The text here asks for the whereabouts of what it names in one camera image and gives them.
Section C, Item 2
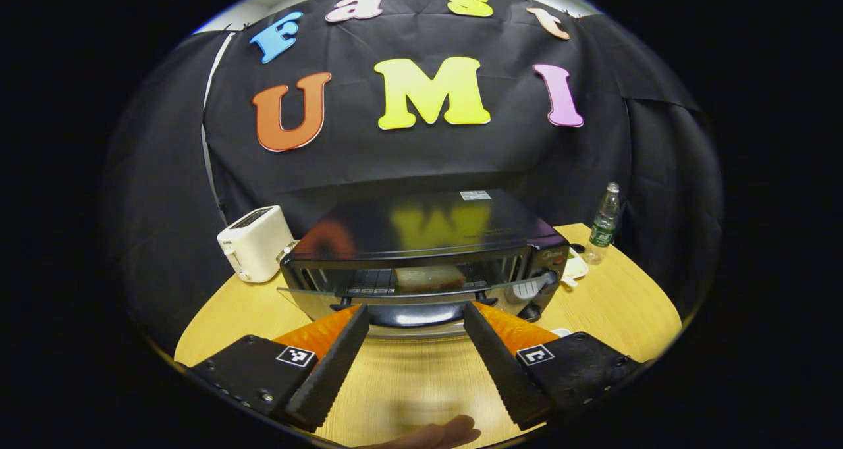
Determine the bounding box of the clear plastic water bottle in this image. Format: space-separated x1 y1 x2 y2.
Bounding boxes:
582 182 622 266

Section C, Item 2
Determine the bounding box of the oven wire rack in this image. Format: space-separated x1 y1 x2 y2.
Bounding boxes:
342 268 492 297

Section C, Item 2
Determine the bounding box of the white toaster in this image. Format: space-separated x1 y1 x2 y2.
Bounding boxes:
217 205 296 284

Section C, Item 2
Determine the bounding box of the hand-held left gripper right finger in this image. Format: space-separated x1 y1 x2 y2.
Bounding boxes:
462 300 645 432

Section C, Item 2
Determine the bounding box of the black electric oven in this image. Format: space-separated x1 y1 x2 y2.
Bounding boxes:
277 189 572 340

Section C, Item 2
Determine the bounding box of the lettuce sandwich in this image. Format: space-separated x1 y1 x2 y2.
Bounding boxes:
393 265 469 295

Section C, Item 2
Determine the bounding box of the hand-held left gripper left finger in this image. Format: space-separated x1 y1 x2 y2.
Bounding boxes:
188 304 371 433

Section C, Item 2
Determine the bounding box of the white divided plate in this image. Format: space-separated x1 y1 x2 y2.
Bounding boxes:
559 248 589 289

